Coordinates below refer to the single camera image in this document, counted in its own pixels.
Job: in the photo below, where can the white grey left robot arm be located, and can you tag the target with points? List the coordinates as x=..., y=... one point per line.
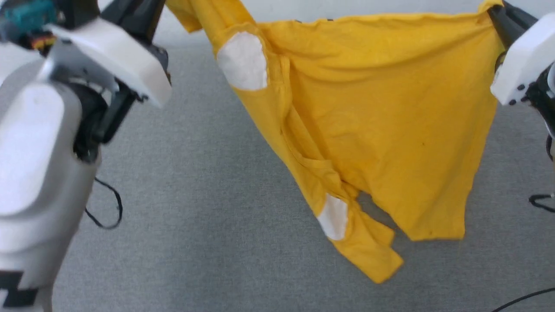
x=34, y=151

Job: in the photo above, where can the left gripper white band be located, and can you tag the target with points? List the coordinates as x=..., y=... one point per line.
x=112, y=52

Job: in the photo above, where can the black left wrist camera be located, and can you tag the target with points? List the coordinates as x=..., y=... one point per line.
x=80, y=11

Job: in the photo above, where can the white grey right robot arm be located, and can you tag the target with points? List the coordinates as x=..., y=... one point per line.
x=548, y=108

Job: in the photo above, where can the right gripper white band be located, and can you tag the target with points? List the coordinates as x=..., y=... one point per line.
x=529, y=52

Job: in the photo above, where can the yellow tiger print t-shirt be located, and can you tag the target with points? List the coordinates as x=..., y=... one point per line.
x=381, y=130

